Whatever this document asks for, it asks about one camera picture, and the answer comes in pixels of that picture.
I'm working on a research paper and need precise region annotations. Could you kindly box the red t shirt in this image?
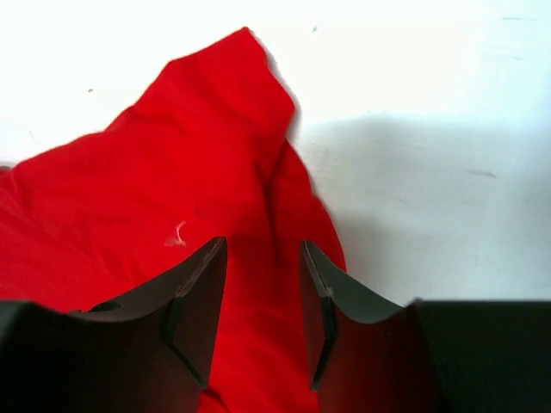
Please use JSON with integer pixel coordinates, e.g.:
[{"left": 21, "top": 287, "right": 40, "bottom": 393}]
[{"left": 1, "top": 28, "right": 344, "bottom": 412}]

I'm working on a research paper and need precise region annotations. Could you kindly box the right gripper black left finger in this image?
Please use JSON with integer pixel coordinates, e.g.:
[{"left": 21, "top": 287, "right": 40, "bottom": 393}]
[{"left": 1, "top": 237, "right": 227, "bottom": 412}]

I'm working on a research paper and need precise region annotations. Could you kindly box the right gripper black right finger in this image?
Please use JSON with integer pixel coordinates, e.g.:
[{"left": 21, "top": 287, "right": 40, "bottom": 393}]
[{"left": 300, "top": 241, "right": 443, "bottom": 412}]

